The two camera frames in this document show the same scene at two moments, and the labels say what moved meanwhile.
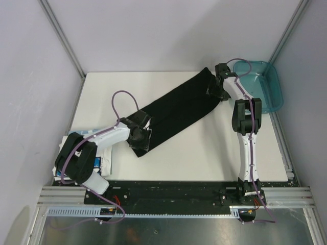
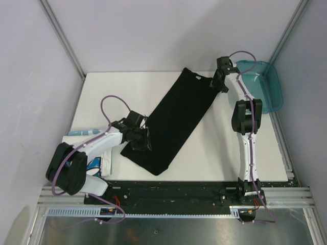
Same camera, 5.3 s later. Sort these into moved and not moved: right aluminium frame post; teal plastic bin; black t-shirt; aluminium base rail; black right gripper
Moved: black t-shirt; black right gripper
Not moved: teal plastic bin; right aluminium frame post; aluminium base rail
